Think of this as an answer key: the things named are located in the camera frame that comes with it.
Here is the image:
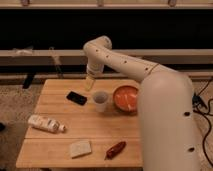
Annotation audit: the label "orange bowl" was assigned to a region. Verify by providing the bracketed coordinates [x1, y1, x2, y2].
[113, 85, 138, 112]

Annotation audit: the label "wooden rail shelf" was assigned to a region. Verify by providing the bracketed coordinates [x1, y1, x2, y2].
[0, 48, 213, 66]

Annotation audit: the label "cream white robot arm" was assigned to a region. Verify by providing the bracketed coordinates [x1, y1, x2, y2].
[83, 36, 201, 171]

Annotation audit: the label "white ceramic cup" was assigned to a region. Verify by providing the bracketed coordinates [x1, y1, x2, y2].
[92, 91, 109, 112]

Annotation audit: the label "black cables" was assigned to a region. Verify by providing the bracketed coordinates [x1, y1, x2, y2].
[192, 78, 213, 168]

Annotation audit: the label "wooden table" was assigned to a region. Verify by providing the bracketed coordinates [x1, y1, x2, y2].
[16, 79, 142, 168]

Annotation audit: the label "white lotion tube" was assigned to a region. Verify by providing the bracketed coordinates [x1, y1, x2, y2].
[28, 115, 66, 133]

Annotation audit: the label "black phone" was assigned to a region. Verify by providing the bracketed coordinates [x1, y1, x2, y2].
[66, 91, 87, 105]

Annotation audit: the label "beige sponge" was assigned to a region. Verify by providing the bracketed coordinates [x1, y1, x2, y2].
[70, 140, 92, 158]

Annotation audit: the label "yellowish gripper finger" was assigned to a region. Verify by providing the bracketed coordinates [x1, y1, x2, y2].
[85, 76, 95, 91]

